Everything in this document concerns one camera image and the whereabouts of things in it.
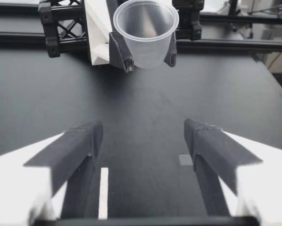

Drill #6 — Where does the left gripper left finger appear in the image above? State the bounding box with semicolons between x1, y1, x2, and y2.
0;120;104;226

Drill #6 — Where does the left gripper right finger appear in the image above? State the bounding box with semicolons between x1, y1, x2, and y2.
183;118;282;226

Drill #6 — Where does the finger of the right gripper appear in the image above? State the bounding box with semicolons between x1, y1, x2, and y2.
163;33;178;68

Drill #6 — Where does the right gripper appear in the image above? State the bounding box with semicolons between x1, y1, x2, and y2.
38;0;204;73

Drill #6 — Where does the clear plastic cup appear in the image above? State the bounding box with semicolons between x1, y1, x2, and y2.
113;0;180;69

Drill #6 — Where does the black frame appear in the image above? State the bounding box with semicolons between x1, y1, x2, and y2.
0;0;282;51

